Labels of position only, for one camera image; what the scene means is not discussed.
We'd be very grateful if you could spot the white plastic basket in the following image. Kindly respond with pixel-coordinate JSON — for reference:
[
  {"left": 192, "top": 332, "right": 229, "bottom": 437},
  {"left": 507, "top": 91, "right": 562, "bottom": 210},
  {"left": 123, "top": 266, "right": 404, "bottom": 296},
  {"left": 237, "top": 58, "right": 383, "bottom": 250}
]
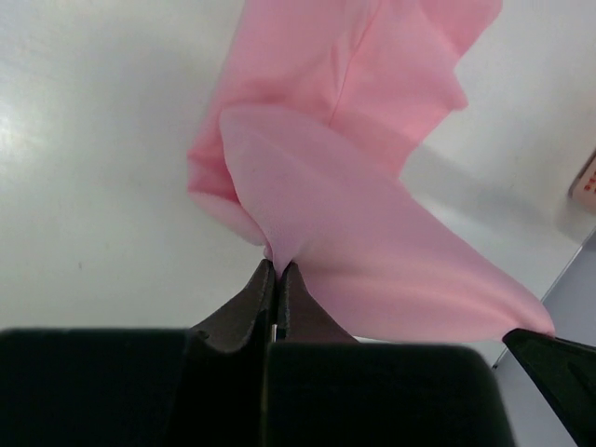
[{"left": 568, "top": 151, "right": 596, "bottom": 214}]

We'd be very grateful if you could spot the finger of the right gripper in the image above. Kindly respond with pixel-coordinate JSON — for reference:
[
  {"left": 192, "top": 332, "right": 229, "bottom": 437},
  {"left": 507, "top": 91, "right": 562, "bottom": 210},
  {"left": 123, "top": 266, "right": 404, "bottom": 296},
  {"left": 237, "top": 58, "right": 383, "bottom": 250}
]
[{"left": 503, "top": 329, "right": 595, "bottom": 446}]

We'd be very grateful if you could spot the pink t-shirt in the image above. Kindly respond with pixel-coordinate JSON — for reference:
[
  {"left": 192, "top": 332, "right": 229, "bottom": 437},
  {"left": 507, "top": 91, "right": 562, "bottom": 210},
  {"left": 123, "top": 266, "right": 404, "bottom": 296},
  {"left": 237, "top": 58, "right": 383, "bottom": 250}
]
[{"left": 188, "top": 1, "right": 554, "bottom": 343}]

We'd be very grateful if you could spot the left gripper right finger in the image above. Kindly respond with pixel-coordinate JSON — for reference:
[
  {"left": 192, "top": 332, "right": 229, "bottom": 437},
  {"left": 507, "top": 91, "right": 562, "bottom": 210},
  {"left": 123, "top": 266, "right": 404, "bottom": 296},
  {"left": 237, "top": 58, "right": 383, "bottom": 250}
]
[{"left": 267, "top": 264, "right": 514, "bottom": 446}]

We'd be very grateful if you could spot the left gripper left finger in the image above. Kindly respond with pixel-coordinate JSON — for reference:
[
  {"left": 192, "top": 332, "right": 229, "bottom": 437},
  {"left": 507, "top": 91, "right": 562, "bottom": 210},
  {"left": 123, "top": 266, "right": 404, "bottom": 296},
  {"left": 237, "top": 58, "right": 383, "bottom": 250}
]
[{"left": 1, "top": 261, "right": 276, "bottom": 446}]

